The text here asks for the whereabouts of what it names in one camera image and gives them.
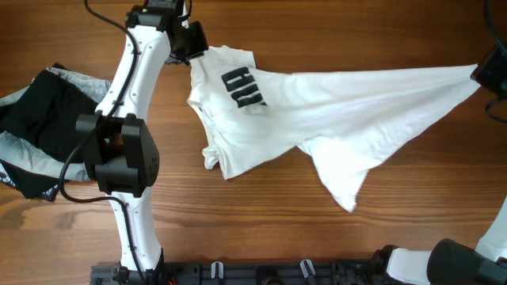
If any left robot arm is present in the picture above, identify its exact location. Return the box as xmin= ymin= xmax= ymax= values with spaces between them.
xmin=76 ymin=1 xmax=208 ymax=279

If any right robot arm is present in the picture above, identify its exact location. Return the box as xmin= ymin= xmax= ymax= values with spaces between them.
xmin=372 ymin=43 xmax=506 ymax=285

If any light blue denim garment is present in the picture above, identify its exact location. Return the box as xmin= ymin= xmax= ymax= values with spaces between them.
xmin=1 ymin=67 xmax=112 ymax=178

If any black folded garment on top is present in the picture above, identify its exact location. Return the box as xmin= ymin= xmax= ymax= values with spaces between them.
xmin=1 ymin=70 xmax=97 ymax=162

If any black patterned garment at bottom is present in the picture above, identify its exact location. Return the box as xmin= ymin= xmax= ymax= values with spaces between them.
xmin=1 ymin=63 xmax=66 ymax=201

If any white t-shirt with black print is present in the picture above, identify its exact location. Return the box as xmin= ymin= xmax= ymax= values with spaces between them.
xmin=188 ymin=46 xmax=478 ymax=211

